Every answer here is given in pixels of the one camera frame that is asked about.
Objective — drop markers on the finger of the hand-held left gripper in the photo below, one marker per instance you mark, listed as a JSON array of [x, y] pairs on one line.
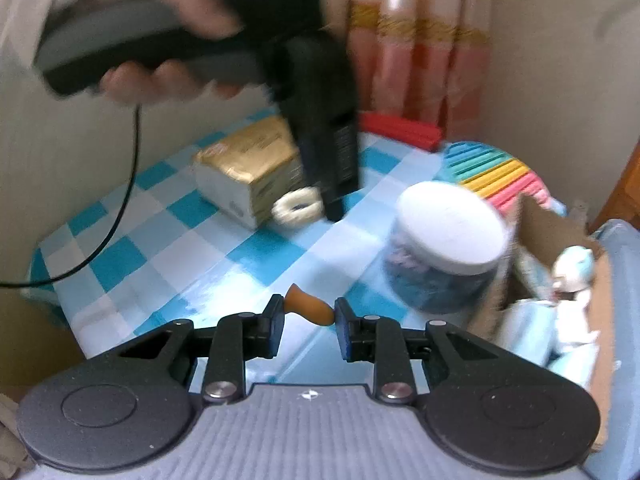
[[337, 207]]

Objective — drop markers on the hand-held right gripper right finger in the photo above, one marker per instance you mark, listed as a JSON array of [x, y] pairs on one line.
[[341, 330]]

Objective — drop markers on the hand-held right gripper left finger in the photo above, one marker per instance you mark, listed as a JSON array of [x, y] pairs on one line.
[[277, 327]]

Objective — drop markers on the orange rubber plug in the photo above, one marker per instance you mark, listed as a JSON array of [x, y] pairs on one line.
[[310, 307]]

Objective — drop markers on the cream fabric scrunchie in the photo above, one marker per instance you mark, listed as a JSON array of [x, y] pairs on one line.
[[297, 208]]

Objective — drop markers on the white sock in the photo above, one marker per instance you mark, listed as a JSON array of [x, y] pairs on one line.
[[577, 317]]

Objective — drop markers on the cardboard box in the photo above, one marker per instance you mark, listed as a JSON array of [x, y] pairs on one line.
[[605, 310]]

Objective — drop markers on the blue checked tablecloth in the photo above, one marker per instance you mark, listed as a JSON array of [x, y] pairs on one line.
[[210, 260]]

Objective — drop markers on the red folding fan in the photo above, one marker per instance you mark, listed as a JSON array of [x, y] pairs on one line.
[[400, 130]]

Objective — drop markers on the gold tissue pack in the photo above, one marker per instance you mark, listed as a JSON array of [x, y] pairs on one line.
[[245, 170]]

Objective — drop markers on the plastic jar with white lid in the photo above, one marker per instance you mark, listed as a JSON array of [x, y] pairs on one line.
[[445, 245]]

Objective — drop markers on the pink curtain with gold band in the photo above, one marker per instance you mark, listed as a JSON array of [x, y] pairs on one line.
[[425, 45]]

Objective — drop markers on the rainbow bubble pop toy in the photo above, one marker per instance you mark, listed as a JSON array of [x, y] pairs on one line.
[[500, 175]]

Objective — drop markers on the small white figurine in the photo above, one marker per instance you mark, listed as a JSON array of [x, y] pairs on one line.
[[578, 209]]

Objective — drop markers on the wooden headboard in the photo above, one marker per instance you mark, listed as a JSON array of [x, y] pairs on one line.
[[620, 195]]

